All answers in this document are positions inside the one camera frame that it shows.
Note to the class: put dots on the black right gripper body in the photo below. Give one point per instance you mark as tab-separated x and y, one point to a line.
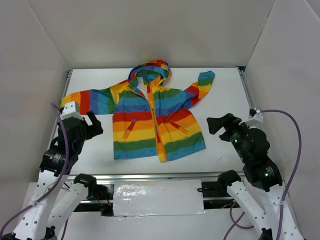
227	130

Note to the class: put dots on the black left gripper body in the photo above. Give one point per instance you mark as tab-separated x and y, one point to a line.
83	128

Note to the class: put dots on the rainbow striped hooded jacket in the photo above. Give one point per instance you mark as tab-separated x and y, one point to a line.
148	118

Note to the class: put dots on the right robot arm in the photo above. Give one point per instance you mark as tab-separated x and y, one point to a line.
273	219

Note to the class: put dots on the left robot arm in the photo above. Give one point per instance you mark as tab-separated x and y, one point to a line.
44	217

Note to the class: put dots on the white foil covered panel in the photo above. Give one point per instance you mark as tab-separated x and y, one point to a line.
157	198

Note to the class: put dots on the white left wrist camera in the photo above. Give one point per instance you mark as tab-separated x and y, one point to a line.
71	110

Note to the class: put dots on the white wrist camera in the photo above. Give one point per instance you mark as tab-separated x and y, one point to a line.
256	115
71	110

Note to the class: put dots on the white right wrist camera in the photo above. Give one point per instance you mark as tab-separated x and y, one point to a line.
256	115

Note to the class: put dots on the aluminium table frame rail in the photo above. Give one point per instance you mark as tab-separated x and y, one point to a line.
229	94

